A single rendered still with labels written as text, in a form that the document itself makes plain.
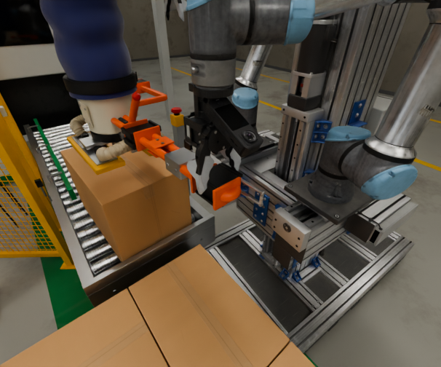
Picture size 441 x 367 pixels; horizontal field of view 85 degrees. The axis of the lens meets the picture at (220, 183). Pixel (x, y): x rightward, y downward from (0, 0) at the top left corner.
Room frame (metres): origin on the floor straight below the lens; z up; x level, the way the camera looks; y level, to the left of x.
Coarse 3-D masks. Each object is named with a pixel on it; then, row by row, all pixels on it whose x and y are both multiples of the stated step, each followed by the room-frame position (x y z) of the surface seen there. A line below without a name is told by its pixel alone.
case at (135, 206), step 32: (64, 160) 1.11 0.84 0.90; (128, 160) 1.03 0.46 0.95; (160, 160) 1.03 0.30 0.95; (96, 192) 0.77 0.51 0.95; (128, 192) 0.77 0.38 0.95; (160, 192) 0.86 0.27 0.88; (96, 224) 0.97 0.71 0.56; (128, 224) 0.74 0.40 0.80; (160, 224) 0.84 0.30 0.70; (128, 256) 0.71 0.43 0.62
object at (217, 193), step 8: (216, 168) 0.45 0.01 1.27; (224, 168) 0.45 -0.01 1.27; (192, 176) 0.42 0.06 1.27; (216, 176) 0.42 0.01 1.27; (224, 176) 0.42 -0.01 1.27; (232, 176) 0.42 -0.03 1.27; (192, 184) 0.42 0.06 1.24; (208, 184) 0.39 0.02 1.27; (216, 184) 0.39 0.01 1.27; (224, 184) 0.39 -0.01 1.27; (232, 184) 0.40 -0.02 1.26; (240, 184) 0.41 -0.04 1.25; (192, 192) 0.42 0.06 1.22; (208, 192) 0.40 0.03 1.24; (216, 192) 0.37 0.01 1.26; (208, 200) 0.39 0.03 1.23; (216, 200) 0.37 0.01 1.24; (216, 208) 0.37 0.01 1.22
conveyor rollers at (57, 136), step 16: (48, 128) 2.39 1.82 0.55; (64, 128) 2.40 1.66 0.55; (64, 144) 2.06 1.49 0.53; (48, 160) 1.75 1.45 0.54; (64, 192) 1.33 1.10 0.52; (80, 208) 1.15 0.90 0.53; (80, 224) 0.99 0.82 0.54; (96, 240) 0.87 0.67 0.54; (96, 256) 0.78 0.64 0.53; (112, 256) 0.76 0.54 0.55; (96, 272) 0.69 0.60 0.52
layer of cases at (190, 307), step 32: (192, 256) 0.77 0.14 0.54; (128, 288) 0.60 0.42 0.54; (160, 288) 0.59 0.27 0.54; (192, 288) 0.59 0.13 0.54; (224, 288) 0.59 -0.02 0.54; (96, 320) 0.46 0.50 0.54; (128, 320) 0.46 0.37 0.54; (160, 320) 0.46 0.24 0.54; (192, 320) 0.46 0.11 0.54; (224, 320) 0.46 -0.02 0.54; (256, 320) 0.46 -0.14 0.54; (32, 352) 0.35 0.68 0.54; (64, 352) 0.35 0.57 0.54; (96, 352) 0.35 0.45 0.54; (128, 352) 0.35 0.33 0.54; (160, 352) 0.35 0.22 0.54; (192, 352) 0.35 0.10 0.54; (224, 352) 0.35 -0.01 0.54; (256, 352) 0.35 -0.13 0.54; (288, 352) 0.35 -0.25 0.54
